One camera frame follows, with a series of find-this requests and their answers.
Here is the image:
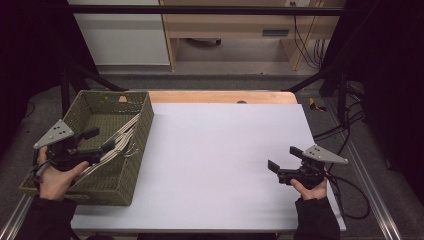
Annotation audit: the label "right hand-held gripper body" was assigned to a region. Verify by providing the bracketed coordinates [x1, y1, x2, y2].
[276, 143, 350, 191]

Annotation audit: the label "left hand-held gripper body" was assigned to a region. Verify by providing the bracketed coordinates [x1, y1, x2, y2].
[32, 118, 108, 173]

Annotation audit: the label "beige clothes hanger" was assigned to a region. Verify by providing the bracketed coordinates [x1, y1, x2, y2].
[99, 123, 136, 158]
[111, 112, 143, 140]
[68, 128, 140, 188]

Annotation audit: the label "green woven basket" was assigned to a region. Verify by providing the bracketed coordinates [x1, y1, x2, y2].
[18, 89, 155, 207]

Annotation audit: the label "person's right hand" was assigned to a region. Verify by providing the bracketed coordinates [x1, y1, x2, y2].
[289, 178, 329, 201]

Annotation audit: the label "person's left hand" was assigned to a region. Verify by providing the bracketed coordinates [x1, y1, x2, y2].
[36, 146, 91, 202]

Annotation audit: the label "yellow and black tool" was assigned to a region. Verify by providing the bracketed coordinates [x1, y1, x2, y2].
[308, 97, 328, 113]

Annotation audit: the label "white cabinet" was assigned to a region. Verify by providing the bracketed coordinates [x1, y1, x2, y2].
[66, 0, 171, 67]

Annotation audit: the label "dark curtain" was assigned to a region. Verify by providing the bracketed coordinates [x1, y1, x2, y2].
[0, 0, 98, 163]
[319, 0, 424, 205]

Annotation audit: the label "black chair base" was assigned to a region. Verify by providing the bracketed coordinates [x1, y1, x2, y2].
[184, 37, 223, 47]

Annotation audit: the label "wooden desk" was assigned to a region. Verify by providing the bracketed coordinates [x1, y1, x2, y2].
[159, 0, 346, 72]

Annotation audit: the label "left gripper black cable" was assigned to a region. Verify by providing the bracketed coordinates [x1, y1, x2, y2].
[30, 149, 52, 193]

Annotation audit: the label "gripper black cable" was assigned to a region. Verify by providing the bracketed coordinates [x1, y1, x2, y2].
[30, 149, 52, 193]
[324, 172, 372, 221]

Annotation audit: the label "black floor cables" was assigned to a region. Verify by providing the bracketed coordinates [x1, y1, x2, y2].
[312, 81, 368, 174]

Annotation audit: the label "black frame leg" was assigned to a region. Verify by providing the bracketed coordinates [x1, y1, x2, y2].
[283, 63, 349, 124]
[59, 63, 129, 118]

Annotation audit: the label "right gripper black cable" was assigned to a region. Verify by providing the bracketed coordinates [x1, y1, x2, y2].
[324, 172, 372, 221]

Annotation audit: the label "aluminium rail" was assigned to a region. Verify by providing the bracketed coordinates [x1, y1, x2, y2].
[0, 194, 35, 240]
[324, 99, 403, 240]

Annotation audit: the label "black wall cables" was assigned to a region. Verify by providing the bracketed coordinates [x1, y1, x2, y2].
[292, 2, 329, 71]

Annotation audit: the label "black horizontal frame bar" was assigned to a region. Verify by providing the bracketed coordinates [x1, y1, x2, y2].
[64, 4, 346, 17]

